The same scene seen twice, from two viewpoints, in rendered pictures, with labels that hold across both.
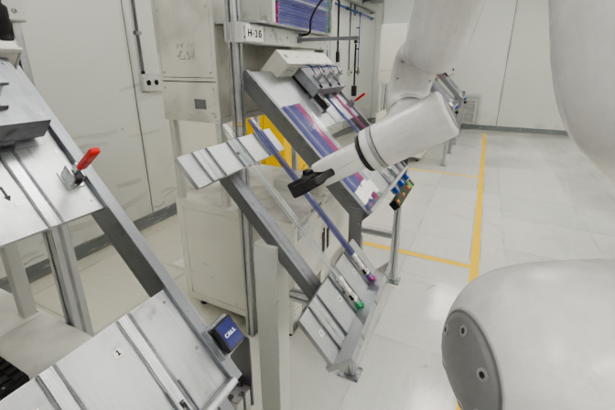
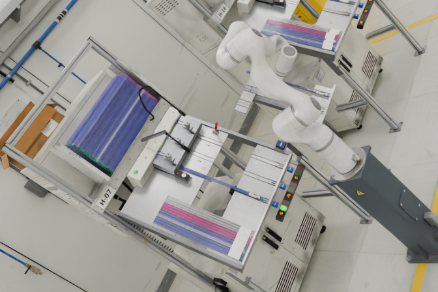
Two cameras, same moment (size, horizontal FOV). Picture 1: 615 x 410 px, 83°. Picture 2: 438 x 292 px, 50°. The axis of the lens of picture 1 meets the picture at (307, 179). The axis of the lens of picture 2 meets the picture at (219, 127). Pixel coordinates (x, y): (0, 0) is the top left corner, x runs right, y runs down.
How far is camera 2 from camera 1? 196 cm
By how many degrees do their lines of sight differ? 32
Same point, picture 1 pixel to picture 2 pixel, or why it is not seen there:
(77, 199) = (221, 136)
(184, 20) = (190, 26)
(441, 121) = (286, 58)
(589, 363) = (276, 127)
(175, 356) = (270, 157)
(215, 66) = (218, 35)
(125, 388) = (262, 168)
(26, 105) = (194, 123)
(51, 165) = (209, 132)
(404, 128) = (281, 64)
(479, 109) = not seen: outside the picture
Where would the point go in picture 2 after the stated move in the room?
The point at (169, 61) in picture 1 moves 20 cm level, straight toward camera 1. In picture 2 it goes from (198, 45) to (201, 52)
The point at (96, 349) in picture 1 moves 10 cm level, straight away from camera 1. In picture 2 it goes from (251, 164) to (244, 160)
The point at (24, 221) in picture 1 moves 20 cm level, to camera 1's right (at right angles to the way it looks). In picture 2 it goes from (216, 148) to (241, 130)
